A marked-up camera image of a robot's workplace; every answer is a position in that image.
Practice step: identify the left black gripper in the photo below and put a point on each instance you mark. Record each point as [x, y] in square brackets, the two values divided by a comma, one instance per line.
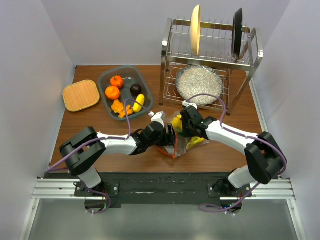
[168, 139]

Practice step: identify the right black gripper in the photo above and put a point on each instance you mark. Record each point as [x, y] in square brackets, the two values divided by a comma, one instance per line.
[185, 133]

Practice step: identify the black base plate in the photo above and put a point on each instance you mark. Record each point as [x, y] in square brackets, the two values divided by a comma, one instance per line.
[175, 188]

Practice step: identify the green yellow fake fruit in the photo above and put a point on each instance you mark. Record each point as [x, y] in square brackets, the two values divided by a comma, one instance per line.
[193, 142]

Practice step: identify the dark purple fake plum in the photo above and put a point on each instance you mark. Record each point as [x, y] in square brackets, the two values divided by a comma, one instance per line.
[136, 89]

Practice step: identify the orange fake fruit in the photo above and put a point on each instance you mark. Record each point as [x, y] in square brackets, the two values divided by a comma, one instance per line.
[112, 93]

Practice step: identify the clear zip top bag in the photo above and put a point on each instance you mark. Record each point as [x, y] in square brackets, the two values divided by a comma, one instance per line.
[181, 142]

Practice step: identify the yellow fake banana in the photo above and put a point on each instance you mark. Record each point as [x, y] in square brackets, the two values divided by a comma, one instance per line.
[177, 123]

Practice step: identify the beige wooden plate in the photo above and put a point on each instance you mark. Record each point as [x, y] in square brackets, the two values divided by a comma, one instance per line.
[195, 29]

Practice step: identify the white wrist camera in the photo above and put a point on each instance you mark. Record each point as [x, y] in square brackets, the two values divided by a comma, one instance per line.
[158, 117]
[186, 104]

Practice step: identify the yellow fake corn cob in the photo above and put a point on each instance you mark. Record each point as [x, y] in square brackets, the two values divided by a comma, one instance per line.
[139, 102]

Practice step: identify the orange fake food piece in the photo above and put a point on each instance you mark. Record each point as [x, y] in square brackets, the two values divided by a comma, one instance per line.
[119, 108]

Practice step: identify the aluminium rail frame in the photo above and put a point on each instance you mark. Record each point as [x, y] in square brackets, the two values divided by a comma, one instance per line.
[56, 213]

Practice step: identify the clear plastic container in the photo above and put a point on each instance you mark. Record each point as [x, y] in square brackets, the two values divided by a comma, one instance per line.
[131, 75]

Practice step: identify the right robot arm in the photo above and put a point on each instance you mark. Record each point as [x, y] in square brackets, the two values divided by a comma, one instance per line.
[264, 158]

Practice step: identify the woven bamboo coaster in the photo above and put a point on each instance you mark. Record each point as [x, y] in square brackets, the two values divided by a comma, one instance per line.
[80, 95]

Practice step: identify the steel dish rack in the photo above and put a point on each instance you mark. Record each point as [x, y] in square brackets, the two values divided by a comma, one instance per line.
[215, 52]

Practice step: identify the small orange fake pumpkin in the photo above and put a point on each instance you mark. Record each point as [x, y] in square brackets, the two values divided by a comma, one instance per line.
[117, 81]

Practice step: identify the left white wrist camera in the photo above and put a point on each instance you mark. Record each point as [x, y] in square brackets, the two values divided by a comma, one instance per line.
[158, 117]

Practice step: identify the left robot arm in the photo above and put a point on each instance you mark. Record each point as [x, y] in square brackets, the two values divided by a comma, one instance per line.
[84, 149]

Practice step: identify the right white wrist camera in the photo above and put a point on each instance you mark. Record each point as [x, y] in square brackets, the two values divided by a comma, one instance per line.
[186, 104]

